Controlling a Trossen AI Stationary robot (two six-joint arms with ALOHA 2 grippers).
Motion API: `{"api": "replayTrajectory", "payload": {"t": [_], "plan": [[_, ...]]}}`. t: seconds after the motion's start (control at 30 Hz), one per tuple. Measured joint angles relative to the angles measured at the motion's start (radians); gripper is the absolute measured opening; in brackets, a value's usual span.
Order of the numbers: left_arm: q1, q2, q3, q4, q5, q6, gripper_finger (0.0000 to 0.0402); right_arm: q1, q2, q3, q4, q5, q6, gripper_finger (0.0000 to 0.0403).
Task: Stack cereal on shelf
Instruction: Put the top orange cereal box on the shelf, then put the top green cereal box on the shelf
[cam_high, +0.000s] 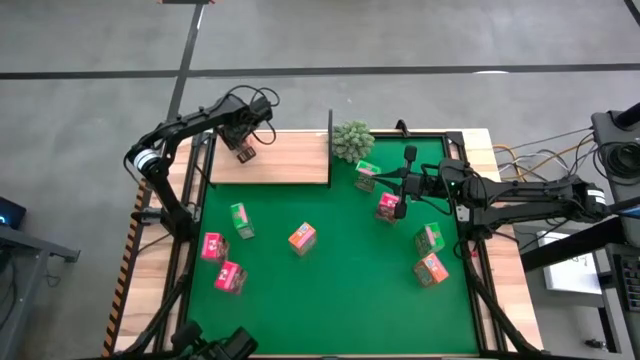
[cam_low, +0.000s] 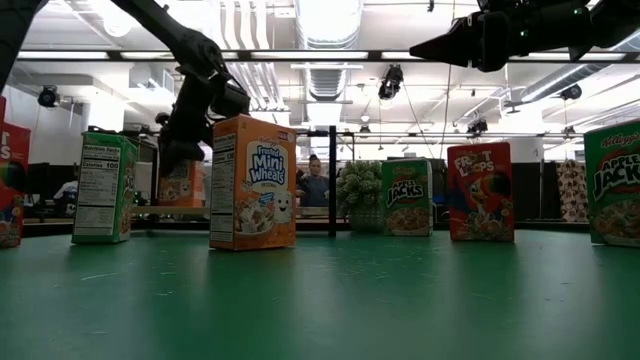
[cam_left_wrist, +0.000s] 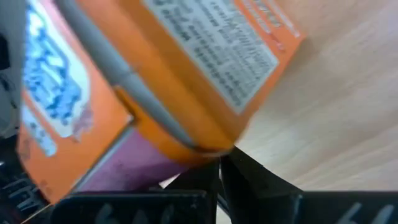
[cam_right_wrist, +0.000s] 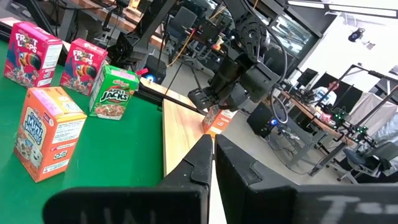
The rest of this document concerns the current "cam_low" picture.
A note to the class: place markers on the green Apple Jacks cereal box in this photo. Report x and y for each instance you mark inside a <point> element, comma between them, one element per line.
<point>407,200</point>
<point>100,190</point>
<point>615,190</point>

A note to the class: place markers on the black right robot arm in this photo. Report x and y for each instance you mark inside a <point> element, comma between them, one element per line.
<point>620,20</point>

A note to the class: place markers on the black monitor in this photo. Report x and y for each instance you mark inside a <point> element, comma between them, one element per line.
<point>440,180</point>

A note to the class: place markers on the orange Mini Wheats cereal box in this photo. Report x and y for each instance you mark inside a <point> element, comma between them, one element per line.
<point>255,200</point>
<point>182,187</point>

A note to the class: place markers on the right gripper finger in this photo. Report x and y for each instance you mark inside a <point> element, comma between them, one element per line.
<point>455,45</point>

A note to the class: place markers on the patterned white panel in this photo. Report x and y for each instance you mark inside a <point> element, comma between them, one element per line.
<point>572,192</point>

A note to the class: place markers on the green plant in white pot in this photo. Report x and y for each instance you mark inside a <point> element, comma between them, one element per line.
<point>357,185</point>

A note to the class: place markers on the black metal table frame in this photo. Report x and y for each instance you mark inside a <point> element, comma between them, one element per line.
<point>550,226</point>

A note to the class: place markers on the black metal shelf frame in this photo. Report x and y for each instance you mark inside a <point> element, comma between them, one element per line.
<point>332,200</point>

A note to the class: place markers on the person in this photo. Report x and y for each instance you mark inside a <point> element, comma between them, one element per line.
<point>315,190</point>
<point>67,192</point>

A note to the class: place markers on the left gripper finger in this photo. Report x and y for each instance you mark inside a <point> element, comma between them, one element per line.
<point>194,150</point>
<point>169,155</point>

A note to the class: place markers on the black ceiling spotlight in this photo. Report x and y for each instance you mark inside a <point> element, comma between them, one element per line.
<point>47,96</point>
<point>477,127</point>
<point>571,92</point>
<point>391,82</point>

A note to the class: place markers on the green table mat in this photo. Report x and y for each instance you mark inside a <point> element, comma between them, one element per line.
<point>320,300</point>

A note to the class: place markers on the white ceiling air duct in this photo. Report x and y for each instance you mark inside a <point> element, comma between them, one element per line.
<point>330,20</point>

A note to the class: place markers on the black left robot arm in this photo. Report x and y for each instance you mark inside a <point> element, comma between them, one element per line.
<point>165,25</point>

